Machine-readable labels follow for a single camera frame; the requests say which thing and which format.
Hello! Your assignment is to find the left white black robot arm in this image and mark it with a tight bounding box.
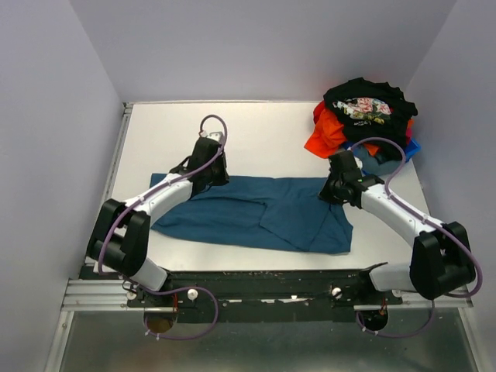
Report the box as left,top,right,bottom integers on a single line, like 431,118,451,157
86,132,229,306

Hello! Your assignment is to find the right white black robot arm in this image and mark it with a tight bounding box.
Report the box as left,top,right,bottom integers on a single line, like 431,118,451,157
319,150,477,304

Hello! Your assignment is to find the grey blue t-shirt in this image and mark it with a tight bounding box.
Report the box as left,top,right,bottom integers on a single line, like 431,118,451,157
353,146,401,176

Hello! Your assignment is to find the orange t-shirt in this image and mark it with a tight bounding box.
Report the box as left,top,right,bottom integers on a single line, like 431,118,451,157
304,101,414,160

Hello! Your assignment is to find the blue plastic bin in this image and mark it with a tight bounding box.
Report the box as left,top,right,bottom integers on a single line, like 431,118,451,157
343,138,422,164

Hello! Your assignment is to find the black floral t-shirt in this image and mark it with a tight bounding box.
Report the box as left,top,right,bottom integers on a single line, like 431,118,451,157
323,77,418,160

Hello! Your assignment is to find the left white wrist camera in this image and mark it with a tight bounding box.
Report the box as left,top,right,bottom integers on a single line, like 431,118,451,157
199,130,224,143

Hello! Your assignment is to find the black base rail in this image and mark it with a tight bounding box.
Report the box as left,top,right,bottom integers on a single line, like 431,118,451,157
77,265,450,325

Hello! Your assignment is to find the aluminium frame profile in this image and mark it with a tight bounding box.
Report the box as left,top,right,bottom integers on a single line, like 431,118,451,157
42,101,135,372

